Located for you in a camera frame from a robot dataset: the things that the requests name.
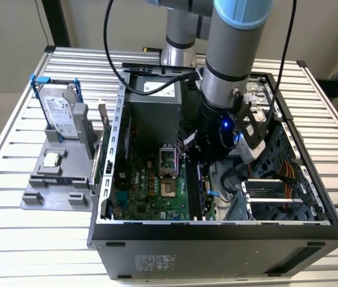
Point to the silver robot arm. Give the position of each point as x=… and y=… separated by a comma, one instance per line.
x=231, y=53

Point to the grey power supply unit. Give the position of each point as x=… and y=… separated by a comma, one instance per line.
x=154, y=125

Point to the metal drive cage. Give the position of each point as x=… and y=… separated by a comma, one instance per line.
x=258, y=89

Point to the CPU socket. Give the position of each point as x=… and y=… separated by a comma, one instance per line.
x=168, y=189

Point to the green motherboard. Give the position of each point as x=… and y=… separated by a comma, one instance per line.
x=173, y=206

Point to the metal disk bay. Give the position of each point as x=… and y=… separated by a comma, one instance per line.
x=273, y=201

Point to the graphics card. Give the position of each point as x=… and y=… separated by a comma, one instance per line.
x=106, y=136

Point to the yellow black plug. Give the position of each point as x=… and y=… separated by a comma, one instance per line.
x=148, y=49

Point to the blue grey board connector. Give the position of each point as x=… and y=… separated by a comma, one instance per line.
x=121, y=199

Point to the black PC case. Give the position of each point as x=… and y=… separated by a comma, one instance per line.
x=187, y=257

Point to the grey parts rack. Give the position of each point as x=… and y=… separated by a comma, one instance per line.
x=67, y=155

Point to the hard disk in blue carrier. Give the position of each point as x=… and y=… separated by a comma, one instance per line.
x=57, y=110

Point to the silver CPU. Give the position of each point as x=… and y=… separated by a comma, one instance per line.
x=51, y=160

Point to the wrist camera with black bracket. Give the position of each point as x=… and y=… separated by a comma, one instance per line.
x=251, y=149

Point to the black metal post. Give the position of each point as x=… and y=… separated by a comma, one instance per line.
x=56, y=24

